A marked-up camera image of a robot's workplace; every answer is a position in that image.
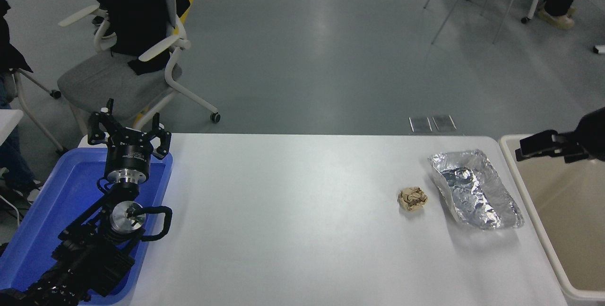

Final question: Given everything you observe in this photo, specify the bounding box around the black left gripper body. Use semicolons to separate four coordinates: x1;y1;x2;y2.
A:
104;131;153;175

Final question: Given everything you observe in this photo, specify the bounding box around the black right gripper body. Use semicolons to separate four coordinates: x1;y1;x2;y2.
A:
573;107;605;161

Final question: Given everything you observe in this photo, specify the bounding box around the grey office chair with armrests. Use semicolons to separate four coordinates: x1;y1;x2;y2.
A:
57;0;221;132

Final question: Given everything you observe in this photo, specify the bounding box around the large pale bin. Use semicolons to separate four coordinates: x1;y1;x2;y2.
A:
499;135;605;305

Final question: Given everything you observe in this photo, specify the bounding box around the white-legged office chair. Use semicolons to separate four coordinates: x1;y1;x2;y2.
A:
12;67;67;154

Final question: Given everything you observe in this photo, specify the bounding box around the crumpled foil tray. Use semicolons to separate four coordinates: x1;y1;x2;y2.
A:
428;149;525;230

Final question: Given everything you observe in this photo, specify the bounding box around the blue plastic tray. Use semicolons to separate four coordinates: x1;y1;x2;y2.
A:
0;147;173;306

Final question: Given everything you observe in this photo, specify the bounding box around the white side table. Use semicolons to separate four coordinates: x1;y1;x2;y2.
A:
0;109;24;146

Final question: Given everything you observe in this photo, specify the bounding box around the metal floor plate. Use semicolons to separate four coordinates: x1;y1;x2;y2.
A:
432;114;458;132
409;116;433;133

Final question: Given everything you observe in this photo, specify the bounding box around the black jacket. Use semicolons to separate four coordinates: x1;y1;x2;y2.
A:
97;0;191;76

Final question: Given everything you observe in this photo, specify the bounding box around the crumpled tan paper ball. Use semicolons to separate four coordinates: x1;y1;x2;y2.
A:
398;186;429;211

